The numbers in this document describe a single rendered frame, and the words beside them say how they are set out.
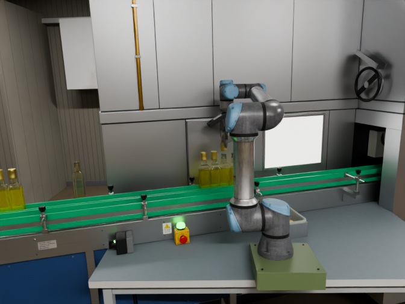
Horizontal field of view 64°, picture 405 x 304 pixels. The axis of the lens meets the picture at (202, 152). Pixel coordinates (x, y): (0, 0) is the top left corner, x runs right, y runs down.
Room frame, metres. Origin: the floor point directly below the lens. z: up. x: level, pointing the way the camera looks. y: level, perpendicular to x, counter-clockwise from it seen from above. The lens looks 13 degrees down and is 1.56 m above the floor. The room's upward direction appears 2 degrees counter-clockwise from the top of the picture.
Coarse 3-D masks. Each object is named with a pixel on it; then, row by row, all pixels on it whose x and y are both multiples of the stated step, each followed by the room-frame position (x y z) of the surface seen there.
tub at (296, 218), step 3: (291, 210) 1.68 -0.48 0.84; (294, 210) 1.67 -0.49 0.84; (291, 213) 1.67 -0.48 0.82; (294, 213) 1.65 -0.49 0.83; (297, 213) 1.63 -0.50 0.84; (291, 216) 1.67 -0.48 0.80; (294, 216) 1.64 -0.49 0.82; (297, 216) 1.62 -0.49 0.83; (300, 216) 1.59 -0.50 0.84; (291, 219) 1.67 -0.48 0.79; (294, 219) 1.64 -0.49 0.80; (297, 219) 1.61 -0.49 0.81; (300, 219) 1.59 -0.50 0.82; (303, 219) 1.56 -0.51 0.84; (291, 222) 1.52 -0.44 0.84; (294, 222) 1.52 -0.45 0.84; (297, 222) 1.52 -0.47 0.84; (300, 222) 1.53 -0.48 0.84; (303, 222) 1.53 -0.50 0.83
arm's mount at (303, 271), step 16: (256, 256) 1.25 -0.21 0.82; (304, 256) 1.24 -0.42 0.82; (256, 272) 1.13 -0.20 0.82; (272, 272) 1.12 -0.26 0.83; (288, 272) 1.11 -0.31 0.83; (304, 272) 1.11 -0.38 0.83; (320, 272) 1.11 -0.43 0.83; (272, 288) 1.11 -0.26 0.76; (288, 288) 1.11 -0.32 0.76; (304, 288) 1.11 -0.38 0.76; (320, 288) 1.11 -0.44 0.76
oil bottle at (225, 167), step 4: (220, 164) 1.77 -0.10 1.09; (224, 164) 1.76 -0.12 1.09; (228, 164) 1.77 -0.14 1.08; (224, 168) 1.75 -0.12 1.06; (228, 168) 1.76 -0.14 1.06; (224, 172) 1.75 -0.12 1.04; (228, 172) 1.76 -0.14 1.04; (224, 176) 1.75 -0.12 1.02; (228, 176) 1.76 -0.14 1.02; (224, 180) 1.75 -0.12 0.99; (228, 180) 1.76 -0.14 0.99; (224, 184) 1.75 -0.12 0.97; (228, 184) 1.76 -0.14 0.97
